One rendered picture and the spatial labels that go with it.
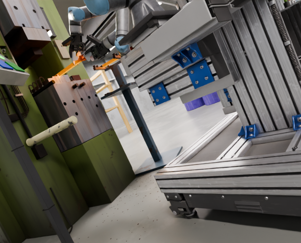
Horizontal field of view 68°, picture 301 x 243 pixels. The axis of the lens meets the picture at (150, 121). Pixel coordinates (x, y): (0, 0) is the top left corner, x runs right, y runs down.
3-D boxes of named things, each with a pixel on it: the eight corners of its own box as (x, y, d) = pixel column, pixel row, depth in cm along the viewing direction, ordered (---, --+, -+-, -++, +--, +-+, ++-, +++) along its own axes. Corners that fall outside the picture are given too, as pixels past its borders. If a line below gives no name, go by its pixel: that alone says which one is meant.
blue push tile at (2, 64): (13, 68, 114) (1, 60, 113) (4, 66, 106) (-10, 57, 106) (12, 71, 114) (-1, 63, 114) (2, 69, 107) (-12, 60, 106)
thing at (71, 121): (80, 122, 125) (75, 114, 124) (73, 125, 120) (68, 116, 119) (35, 144, 146) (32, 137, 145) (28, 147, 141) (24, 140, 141)
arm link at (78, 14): (87, 4, 135) (84, 6, 144) (70, 8, 131) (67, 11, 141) (92, 18, 138) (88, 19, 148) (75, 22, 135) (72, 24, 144)
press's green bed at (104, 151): (136, 177, 191) (112, 127, 187) (111, 203, 157) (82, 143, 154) (91, 189, 218) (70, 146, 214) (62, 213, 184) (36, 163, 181)
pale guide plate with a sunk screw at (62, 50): (71, 58, 200) (62, 40, 198) (63, 58, 192) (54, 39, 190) (69, 59, 201) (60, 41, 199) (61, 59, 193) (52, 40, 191)
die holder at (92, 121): (112, 127, 187) (89, 78, 183) (82, 143, 154) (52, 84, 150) (70, 145, 214) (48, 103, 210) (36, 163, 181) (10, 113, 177)
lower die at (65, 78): (71, 83, 173) (67, 73, 173) (51, 87, 156) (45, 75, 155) (41, 103, 194) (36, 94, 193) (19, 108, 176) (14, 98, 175)
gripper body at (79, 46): (78, 51, 149) (77, 32, 145) (69, 51, 152) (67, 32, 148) (86, 51, 155) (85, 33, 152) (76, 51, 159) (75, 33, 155)
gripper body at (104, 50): (93, 60, 146) (106, 51, 140) (87, 48, 145) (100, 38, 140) (100, 60, 153) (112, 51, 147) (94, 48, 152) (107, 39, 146)
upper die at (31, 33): (51, 40, 170) (45, 29, 170) (28, 39, 153) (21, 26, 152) (21, 65, 191) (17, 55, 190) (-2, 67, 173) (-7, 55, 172)
